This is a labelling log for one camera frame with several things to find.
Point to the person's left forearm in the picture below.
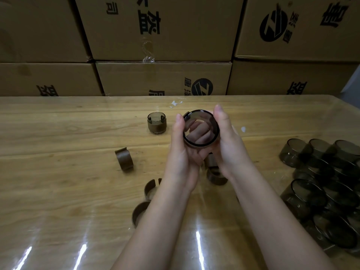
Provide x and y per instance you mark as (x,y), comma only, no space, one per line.
(157,230)

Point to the person's right hand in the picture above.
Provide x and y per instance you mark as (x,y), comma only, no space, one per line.
(233,154)

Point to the person's right forearm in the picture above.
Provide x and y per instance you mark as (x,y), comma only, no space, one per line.
(275,227)

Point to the smoky tinted glass cup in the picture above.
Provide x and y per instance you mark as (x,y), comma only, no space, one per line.
(156,115)
(202,113)

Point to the person's left hand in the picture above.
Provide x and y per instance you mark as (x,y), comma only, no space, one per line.
(180,165)

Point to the stack of brown cardboard boxes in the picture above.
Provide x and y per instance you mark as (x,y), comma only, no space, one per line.
(168,30)

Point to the white paper scrap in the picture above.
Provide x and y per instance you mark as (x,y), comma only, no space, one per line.
(175,103)

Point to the cluster of smoky glass cups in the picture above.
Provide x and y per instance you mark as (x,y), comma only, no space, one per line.
(317,188)

